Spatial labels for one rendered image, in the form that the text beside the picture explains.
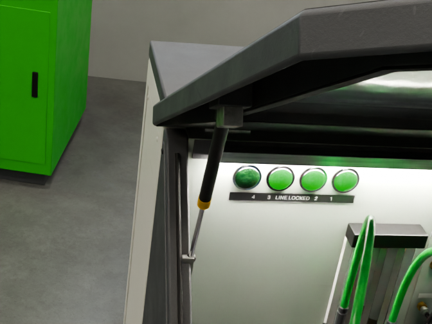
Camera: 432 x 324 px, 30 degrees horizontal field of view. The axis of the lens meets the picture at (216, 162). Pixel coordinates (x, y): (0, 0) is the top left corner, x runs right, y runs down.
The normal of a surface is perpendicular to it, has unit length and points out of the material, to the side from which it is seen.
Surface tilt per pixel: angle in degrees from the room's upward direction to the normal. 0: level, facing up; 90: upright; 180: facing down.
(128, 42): 90
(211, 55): 0
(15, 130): 90
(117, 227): 0
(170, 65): 0
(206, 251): 90
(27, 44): 90
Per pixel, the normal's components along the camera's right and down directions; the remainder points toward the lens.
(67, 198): 0.13, -0.87
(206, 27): 0.04, 0.48
